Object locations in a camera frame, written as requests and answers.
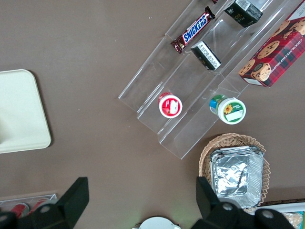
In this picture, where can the red lid cup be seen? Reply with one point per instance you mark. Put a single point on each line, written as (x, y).
(170, 106)

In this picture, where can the clear cracker bag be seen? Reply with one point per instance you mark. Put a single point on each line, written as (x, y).
(291, 219)

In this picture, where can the clear acrylic bottle rack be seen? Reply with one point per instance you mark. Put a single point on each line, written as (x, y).
(28, 196)

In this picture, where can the light wicker basket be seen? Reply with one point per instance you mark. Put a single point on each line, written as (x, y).
(207, 152)

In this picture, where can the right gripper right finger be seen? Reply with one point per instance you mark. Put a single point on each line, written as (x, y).
(214, 217)

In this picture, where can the clear acrylic stepped riser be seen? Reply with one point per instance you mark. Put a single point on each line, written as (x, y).
(152, 81)

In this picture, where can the red cola bottle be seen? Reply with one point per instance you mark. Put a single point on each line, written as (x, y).
(41, 202)
(20, 210)

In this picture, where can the white snack bin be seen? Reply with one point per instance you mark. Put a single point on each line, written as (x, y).
(274, 207)

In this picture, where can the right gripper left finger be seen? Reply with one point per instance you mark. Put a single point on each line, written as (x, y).
(59, 214)

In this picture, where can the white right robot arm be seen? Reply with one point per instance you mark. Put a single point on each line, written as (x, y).
(158, 224)

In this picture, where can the red tartan cookie box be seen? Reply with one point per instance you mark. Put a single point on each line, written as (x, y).
(276, 55)

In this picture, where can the cream plastic tray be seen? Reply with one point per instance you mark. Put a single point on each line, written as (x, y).
(21, 109)

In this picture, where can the green lid cup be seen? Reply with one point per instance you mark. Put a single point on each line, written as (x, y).
(230, 112)

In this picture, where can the stack of foil trays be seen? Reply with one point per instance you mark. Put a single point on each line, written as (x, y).
(236, 176)

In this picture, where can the small black box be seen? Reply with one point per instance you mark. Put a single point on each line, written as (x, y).
(243, 12)
(206, 56)

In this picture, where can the teal snack packet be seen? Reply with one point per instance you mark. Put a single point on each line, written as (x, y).
(302, 215)

